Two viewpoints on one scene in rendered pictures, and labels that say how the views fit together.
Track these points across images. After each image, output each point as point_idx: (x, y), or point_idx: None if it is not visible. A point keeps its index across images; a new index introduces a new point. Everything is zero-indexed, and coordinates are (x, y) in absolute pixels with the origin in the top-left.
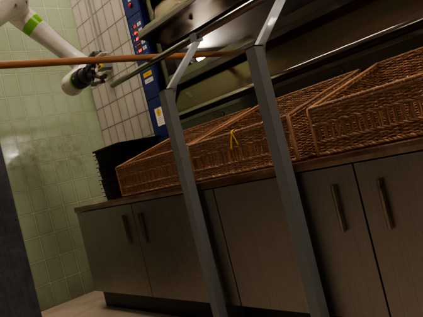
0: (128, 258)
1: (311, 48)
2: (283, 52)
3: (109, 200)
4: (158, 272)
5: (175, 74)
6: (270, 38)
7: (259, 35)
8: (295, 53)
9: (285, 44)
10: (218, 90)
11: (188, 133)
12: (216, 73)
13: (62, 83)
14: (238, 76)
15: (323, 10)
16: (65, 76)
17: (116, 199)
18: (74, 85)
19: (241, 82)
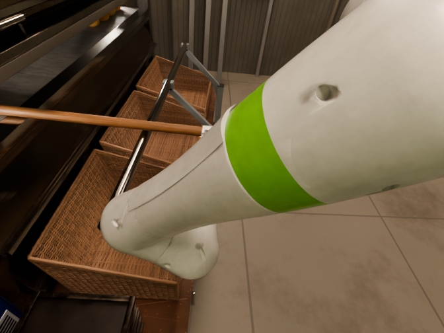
0: (188, 326)
1: (113, 80)
2: (98, 87)
3: (180, 326)
4: (194, 279)
5: (203, 117)
6: (92, 75)
7: (213, 78)
8: (107, 86)
9: (95, 80)
10: (59, 152)
11: (43, 244)
12: (37, 135)
13: (219, 249)
14: (73, 124)
15: (114, 51)
16: (209, 232)
17: (184, 306)
18: None
19: (80, 128)
